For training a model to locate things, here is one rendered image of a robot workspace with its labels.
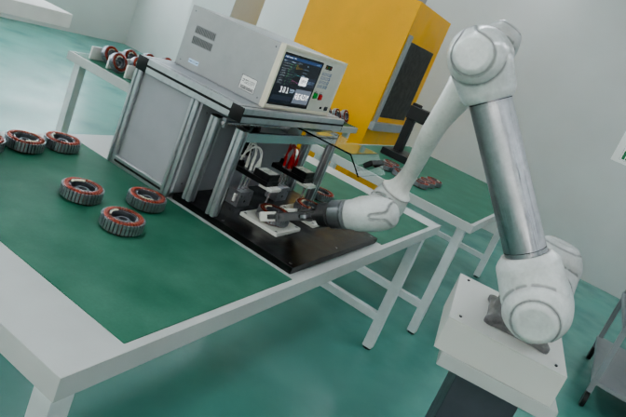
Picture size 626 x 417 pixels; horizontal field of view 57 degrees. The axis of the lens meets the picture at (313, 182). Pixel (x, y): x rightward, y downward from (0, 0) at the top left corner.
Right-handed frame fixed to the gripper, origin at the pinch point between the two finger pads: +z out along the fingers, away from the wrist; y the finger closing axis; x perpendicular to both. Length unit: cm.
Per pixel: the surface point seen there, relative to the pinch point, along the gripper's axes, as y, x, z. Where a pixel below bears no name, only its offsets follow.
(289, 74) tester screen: -0.7, 44.0, -8.4
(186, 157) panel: -19.7, 19.5, 18.3
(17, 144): -51, 25, 54
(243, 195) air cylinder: -1.7, 6.4, 10.6
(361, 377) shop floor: 88, -85, 11
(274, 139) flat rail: -0.9, 24.3, -1.9
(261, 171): -3.2, 14.1, 2.2
